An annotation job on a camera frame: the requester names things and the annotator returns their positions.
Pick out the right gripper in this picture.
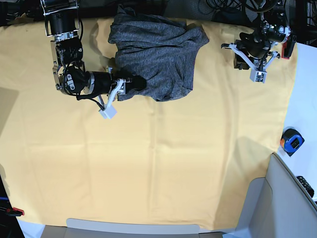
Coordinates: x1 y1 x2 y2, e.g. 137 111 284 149
98 65 147 109

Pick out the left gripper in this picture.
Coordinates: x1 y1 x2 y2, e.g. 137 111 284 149
221 42 281 71

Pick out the grey long-sleeve shirt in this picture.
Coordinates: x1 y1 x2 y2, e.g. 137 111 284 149
108 5 209 102

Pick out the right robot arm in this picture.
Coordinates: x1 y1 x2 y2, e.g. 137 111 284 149
41 0 147 111

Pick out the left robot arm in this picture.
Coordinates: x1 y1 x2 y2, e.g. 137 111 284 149
221 0 291 72

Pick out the red black clamp right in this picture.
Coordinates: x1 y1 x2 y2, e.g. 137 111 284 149
281 34 297 59

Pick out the red black clamp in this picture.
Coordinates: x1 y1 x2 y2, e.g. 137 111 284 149
5 208 24 217
281 34 297 59

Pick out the yellow table cloth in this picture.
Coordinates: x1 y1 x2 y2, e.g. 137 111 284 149
0 21 298 230

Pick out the blue black tape measure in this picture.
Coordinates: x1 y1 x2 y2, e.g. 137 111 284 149
280 127 305 156

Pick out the red black clamp left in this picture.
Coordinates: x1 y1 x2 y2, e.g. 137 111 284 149
5 208 24 217

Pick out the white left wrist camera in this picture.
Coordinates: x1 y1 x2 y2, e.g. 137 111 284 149
250 69 267 83

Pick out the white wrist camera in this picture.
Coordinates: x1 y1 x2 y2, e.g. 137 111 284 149
250 69 267 83
99 105 117 119

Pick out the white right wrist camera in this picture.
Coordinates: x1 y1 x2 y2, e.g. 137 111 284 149
99 105 117 119

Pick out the black textured handle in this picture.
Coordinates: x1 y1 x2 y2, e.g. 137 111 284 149
297 176 315 198

